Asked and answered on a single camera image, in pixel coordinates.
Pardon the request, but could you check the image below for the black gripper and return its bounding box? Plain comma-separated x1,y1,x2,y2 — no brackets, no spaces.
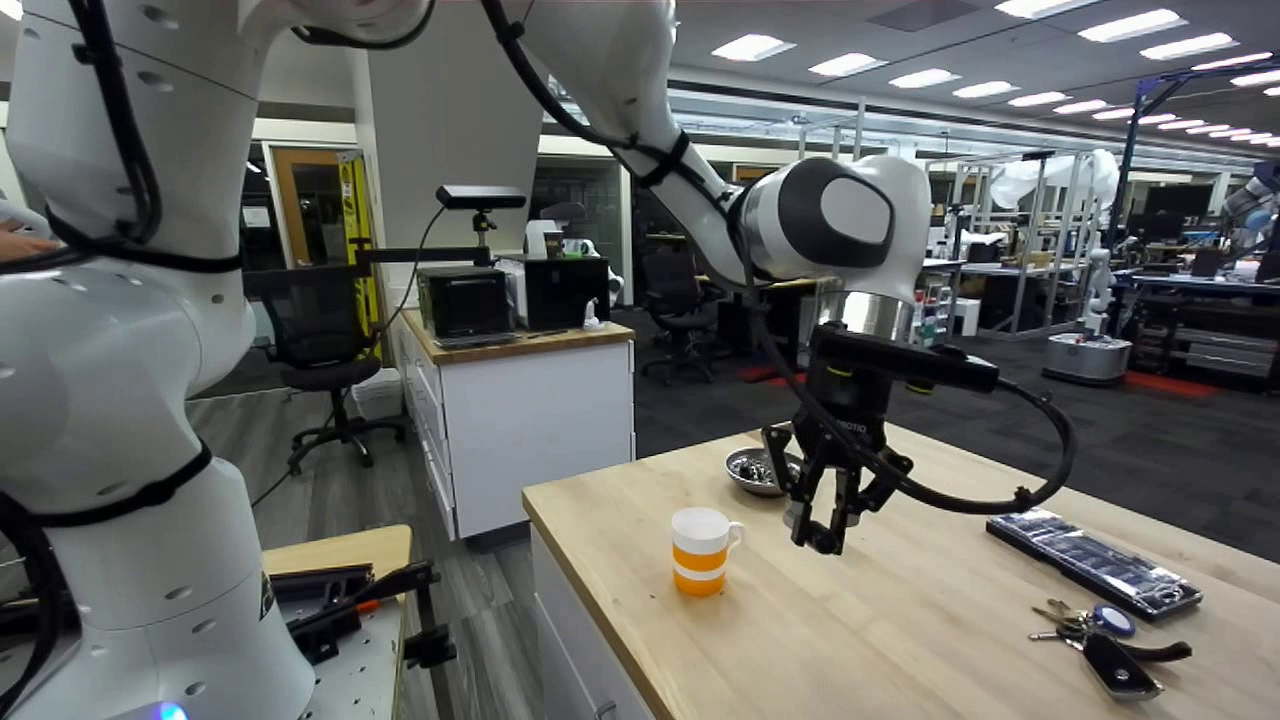
780,370,921,557

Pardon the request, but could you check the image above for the black equipment box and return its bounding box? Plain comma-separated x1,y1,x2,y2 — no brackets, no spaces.
519,253,613,331

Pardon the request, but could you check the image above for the white cabinet with wood top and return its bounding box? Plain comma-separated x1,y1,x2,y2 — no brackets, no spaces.
389,311,639,545

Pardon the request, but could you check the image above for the yellow door post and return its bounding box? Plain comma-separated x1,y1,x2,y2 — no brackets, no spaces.
335,153,383,362

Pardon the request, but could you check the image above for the black remote control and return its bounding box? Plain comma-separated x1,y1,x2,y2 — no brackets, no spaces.
984,509,1206,622

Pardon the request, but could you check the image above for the black monitor box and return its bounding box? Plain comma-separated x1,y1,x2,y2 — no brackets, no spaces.
413,259,519,348

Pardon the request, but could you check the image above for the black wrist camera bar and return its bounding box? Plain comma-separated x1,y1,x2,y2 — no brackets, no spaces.
807,322,1003,401

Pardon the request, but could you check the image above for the key bunch with black fob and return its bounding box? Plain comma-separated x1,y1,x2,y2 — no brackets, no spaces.
1023,595,1197,704

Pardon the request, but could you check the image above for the small grey metal bowl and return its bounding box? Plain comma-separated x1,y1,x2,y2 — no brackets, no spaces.
723,444,802,505

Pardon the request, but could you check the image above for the black clamp mount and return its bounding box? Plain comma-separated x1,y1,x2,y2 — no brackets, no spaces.
265,559,459,671

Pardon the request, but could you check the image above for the orange jar with white lid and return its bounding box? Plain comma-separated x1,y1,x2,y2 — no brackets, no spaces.
668,505,749,600

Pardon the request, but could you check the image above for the small wooden side table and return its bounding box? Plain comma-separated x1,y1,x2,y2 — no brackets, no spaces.
256,518,420,583

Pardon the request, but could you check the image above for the black office chair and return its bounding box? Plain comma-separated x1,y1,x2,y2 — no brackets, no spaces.
243,259,407,477

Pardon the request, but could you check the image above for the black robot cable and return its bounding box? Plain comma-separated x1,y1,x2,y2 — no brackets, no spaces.
475,0,1079,518

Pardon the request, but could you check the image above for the black and silver pen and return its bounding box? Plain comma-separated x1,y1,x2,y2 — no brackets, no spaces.
822,454,865,557

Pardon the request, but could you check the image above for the white background robot on pedestal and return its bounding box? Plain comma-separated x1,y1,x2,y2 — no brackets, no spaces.
1041,146,1135,388

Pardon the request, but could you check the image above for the black stereo camera on stand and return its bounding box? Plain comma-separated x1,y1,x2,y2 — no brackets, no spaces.
431,179,533,216

